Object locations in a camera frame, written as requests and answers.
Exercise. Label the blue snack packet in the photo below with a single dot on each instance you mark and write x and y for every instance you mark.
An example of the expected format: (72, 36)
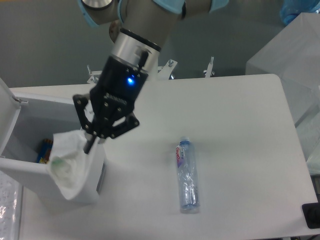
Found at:
(45, 151)

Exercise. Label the white table clamp bracket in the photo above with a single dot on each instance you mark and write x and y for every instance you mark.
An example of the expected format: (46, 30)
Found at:
(165, 72)

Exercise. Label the white open trash can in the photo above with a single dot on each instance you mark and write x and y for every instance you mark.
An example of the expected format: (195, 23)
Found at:
(27, 121)

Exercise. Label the white tissue wrapper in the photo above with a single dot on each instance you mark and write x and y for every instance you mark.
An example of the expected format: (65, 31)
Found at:
(73, 171)

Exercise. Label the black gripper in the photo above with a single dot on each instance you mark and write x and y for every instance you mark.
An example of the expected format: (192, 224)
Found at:
(113, 102)

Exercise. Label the clear plastic water bottle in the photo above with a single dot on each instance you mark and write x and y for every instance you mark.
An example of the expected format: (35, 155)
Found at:
(187, 176)

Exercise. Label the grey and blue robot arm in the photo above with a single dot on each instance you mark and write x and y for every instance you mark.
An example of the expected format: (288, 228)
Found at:
(150, 19)

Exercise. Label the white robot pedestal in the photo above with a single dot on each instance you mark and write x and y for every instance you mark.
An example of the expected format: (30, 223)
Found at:
(155, 67)

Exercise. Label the black device at edge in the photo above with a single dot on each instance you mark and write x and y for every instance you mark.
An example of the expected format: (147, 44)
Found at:
(311, 212)

